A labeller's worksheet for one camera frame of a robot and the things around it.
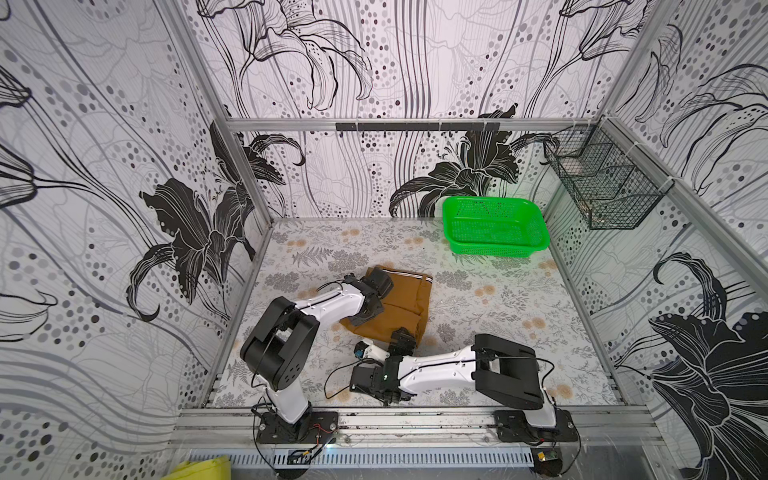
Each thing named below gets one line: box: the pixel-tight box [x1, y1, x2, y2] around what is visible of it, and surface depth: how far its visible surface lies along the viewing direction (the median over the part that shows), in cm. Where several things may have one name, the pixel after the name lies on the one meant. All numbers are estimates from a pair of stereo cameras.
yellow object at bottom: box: [161, 456, 232, 480], surface depth 63 cm
